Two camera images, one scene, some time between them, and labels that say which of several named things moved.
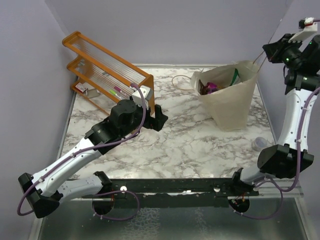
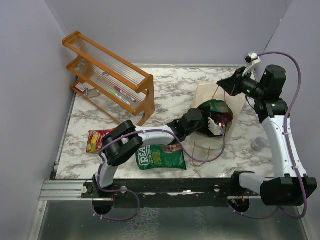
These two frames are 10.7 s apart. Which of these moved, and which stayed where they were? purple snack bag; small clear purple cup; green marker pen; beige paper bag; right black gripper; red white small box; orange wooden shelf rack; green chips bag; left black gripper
Moved: right black gripper; purple snack bag; green chips bag; left black gripper; beige paper bag
Stayed: green marker pen; red white small box; small clear purple cup; orange wooden shelf rack
